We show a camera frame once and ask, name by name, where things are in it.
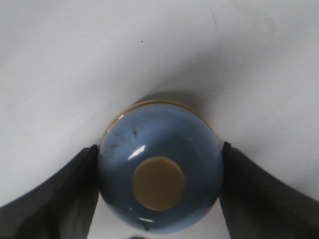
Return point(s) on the blue dome desk bell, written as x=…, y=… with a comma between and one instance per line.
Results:
x=159, y=167

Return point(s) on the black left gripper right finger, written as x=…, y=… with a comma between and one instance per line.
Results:
x=256, y=205

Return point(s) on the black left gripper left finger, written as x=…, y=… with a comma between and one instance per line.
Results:
x=62, y=207

